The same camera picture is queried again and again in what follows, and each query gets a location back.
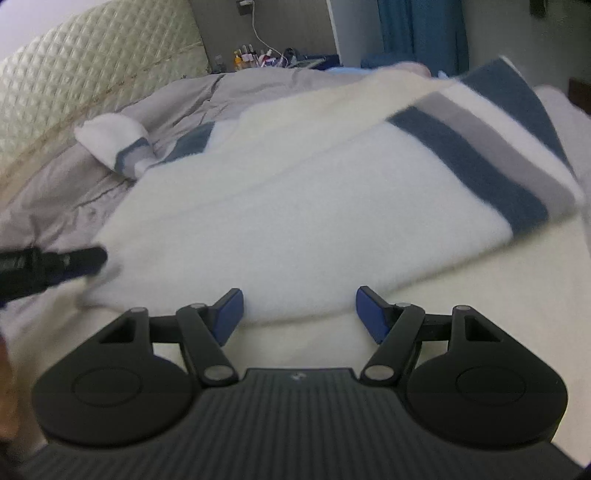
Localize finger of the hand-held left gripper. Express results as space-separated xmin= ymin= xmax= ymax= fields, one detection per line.
xmin=0 ymin=246 xmax=108 ymax=303

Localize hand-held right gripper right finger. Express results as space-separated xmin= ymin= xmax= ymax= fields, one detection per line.
xmin=358 ymin=286 xmax=520 ymax=385

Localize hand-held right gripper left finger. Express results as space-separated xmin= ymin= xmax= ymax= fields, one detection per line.
xmin=81 ymin=288 xmax=244 ymax=386

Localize white fleece garment blue stripes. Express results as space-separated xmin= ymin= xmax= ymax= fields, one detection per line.
xmin=74 ymin=55 xmax=585 ymax=324

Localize grey bed blanket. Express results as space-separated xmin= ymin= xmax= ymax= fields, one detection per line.
xmin=0 ymin=62 xmax=439 ymax=287

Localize cream bed sheet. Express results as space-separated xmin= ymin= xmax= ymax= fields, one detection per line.
xmin=0 ymin=217 xmax=591 ymax=467

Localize cream quilted headboard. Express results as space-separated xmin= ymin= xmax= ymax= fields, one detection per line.
xmin=0 ymin=0 xmax=208 ymax=185

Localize light blue cloth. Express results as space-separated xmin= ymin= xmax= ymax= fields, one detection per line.
xmin=325 ymin=65 xmax=377 ymax=77

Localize blue nightstand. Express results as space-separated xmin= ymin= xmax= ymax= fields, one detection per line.
xmin=277 ymin=53 xmax=340 ymax=71

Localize cluster of small bottles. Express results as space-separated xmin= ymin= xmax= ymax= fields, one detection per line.
xmin=215 ymin=44 xmax=296 ymax=72

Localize blue covered chair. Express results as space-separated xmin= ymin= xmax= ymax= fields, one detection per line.
xmin=360 ymin=9 xmax=468 ymax=77

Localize white wardrobe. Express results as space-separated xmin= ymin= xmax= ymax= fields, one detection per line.
xmin=325 ymin=0 xmax=384 ymax=65

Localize blue curtain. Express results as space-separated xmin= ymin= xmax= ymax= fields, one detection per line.
xmin=378 ymin=0 xmax=468 ymax=75

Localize dark wooden furniture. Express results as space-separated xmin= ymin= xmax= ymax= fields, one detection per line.
xmin=568 ymin=78 xmax=591 ymax=117

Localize white charger cable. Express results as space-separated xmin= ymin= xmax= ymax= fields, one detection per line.
xmin=250 ymin=4 xmax=283 ymax=57

